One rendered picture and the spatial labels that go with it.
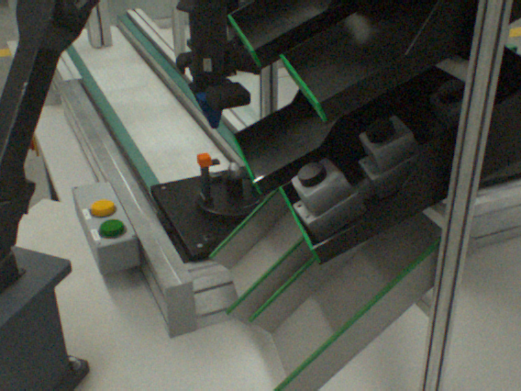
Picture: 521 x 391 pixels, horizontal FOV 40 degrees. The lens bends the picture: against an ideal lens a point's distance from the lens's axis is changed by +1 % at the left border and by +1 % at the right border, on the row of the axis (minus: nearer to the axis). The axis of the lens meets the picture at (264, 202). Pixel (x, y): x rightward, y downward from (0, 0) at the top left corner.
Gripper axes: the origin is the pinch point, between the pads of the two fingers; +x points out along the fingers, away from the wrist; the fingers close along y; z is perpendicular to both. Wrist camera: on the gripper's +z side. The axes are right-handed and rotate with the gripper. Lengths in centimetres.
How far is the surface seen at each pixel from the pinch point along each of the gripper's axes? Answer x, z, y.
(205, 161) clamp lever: 8.4, -2.3, -1.6
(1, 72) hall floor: 121, -20, 343
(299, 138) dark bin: -7.2, 2.3, -27.2
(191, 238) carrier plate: 18.2, -7.8, -8.2
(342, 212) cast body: -8.0, -1.6, -45.6
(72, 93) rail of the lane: 20, -14, 62
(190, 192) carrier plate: 18.5, -3.3, 5.9
